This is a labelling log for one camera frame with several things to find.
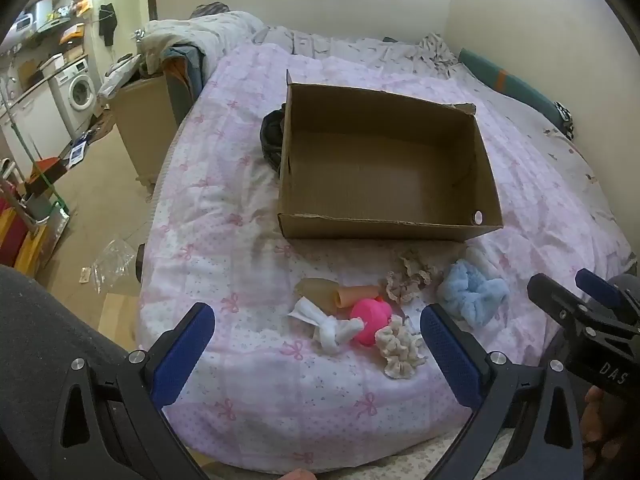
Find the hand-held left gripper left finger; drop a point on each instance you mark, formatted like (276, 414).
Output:
(185, 355)

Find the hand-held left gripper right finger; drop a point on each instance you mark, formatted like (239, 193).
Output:
(450, 360)

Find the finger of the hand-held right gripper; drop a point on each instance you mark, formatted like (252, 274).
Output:
(555, 300)
(597, 285)

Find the cream scrunchie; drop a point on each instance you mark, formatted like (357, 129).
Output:
(397, 350)

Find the blue fluffy headband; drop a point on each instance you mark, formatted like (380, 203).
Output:
(470, 287)

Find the beige frilly scrunchie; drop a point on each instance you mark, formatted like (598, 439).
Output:
(410, 280)

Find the tan soft tube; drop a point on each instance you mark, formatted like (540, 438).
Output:
(357, 294)

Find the white knotted cloth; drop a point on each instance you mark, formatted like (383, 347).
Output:
(325, 330)

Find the brown cardboard box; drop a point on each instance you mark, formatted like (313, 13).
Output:
(375, 160)

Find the person's right hand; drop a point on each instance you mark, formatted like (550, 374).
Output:
(597, 417)

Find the clear plastic bag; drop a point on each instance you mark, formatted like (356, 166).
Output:
(112, 265)

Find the pink bow-print quilt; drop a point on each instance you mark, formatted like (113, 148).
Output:
(240, 220)

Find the black white patterned cloth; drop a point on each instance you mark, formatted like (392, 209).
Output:
(565, 117)

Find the red suitcase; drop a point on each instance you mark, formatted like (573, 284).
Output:
(10, 230)

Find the teal orange-striped bolster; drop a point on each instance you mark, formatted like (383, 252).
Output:
(515, 85)

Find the tall cardboard box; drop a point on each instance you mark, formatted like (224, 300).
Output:
(142, 130)

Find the blue paper sheet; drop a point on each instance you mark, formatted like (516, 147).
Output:
(77, 152)

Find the red orange toolbox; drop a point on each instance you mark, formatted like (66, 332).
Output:
(47, 170)

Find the dark striped garment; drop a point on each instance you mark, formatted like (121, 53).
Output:
(272, 135)

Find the blue folded blanket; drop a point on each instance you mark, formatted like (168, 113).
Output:
(182, 77)

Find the white kitchen cabinet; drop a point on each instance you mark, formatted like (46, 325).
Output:
(35, 120)

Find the white washing machine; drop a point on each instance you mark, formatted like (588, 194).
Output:
(77, 92)

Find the white plastic bag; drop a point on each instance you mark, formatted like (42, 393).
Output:
(120, 75)

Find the black hanging garment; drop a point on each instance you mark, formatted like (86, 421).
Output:
(107, 22)

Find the grey striped pillow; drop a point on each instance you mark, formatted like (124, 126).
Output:
(212, 9)

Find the yellow frame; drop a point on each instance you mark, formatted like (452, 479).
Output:
(30, 250)

